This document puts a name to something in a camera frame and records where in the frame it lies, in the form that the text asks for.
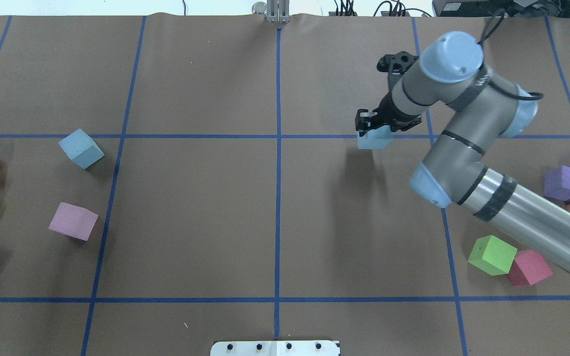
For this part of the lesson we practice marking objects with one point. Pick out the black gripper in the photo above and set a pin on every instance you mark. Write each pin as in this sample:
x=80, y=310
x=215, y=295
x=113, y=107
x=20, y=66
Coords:
x=393, y=113

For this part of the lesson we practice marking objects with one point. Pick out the light blue foam block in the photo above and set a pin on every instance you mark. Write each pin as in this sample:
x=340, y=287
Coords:
x=375, y=139
x=81, y=149

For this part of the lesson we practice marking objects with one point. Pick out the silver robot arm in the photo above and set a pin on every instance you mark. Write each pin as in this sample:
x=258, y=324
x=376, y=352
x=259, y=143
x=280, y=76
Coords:
x=486, y=107

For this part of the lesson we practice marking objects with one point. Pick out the black usb hub right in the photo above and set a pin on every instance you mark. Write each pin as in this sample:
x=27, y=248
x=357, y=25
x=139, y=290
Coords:
x=396, y=8

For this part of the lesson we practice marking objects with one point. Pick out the black usb hub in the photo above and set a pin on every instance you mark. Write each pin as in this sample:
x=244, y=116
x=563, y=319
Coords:
x=396, y=8
x=343, y=8

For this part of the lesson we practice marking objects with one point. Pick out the black usb hub left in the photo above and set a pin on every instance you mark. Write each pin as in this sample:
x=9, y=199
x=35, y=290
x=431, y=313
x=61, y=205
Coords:
x=343, y=8

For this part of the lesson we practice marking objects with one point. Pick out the black monitor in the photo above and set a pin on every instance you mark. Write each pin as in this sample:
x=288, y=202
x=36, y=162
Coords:
x=513, y=8

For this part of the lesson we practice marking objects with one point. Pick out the small metal cylinder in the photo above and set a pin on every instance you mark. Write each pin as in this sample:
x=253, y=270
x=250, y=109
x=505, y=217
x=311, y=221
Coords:
x=259, y=7

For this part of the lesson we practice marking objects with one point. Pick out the purple foam block right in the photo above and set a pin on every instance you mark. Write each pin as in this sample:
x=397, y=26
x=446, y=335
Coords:
x=557, y=184

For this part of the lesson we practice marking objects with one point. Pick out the pink foam block near green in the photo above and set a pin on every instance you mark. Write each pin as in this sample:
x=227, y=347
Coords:
x=529, y=268

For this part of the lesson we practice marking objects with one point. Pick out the lilac pink foam block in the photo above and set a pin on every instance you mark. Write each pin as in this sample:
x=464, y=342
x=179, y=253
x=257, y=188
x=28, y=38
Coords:
x=73, y=221

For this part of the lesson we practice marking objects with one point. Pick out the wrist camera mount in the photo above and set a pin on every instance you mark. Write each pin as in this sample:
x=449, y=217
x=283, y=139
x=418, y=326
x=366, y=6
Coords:
x=397, y=64

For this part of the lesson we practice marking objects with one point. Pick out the aluminium frame post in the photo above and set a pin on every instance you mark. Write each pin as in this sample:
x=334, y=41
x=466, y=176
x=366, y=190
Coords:
x=277, y=11

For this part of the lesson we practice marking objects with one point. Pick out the white pedestal base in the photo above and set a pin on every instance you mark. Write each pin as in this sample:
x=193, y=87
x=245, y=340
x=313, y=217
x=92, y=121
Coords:
x=277, y=348

